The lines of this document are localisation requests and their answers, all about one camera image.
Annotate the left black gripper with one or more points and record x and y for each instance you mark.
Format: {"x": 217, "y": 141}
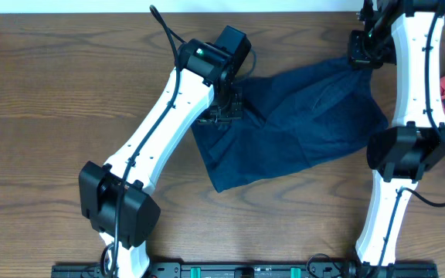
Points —
{"x": 227, "y": 112}

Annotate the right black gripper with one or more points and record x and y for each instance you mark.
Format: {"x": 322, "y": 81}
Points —
{"x": 358, "y": 57}

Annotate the navy blue shorts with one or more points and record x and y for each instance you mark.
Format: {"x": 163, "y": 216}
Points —
{"x": 291, "y": 121}

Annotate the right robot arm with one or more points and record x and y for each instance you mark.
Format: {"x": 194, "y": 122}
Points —
{"x": 407, "y": 34}

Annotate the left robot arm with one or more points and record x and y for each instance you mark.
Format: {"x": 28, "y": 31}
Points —
{"x": 116, "y": 197}

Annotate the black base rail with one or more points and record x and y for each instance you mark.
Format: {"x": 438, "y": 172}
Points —
{"x": 319, "y": 269}

